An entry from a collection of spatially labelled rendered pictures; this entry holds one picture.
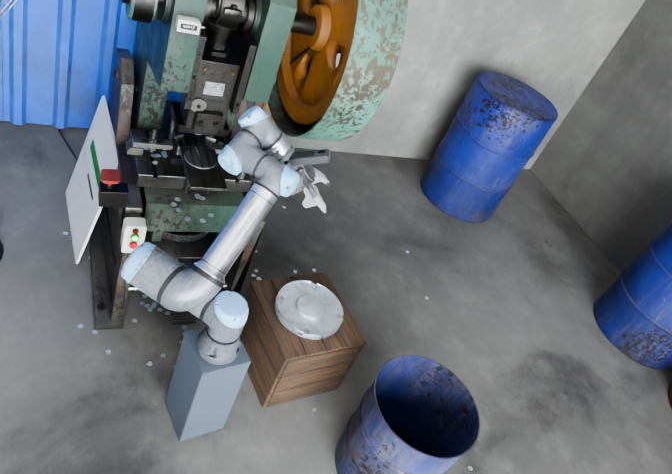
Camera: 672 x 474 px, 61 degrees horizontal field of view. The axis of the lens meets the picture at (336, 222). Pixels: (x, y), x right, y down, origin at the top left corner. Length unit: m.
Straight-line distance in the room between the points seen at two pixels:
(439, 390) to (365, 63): 1.32
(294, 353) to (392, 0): 1.31
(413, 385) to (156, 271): 1.30
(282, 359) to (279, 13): 1.26
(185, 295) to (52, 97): 2.24
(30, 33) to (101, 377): 1.78
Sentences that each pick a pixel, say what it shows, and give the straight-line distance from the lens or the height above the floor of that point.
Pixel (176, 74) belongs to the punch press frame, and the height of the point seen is 1.13.
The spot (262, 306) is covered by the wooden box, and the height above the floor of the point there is 0.35.
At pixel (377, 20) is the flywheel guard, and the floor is 1.53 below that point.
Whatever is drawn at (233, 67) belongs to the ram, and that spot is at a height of 1.16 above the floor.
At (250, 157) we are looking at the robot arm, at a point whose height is 1.23.
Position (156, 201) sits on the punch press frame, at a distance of 2.24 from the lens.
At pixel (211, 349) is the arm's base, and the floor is 0.50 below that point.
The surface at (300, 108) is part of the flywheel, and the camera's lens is 2.24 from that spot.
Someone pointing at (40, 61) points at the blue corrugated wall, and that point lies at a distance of 3.45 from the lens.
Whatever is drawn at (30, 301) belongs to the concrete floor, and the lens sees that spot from 2.72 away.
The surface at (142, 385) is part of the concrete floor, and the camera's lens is 2.49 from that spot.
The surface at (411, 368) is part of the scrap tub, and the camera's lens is 2.37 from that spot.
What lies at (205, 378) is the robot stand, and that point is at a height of 0.42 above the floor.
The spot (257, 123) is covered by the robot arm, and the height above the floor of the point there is 1.28.
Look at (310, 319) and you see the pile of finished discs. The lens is 2.36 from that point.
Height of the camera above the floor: 2.09
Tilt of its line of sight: 36 degrees down
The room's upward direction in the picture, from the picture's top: 25 degrees clockwise
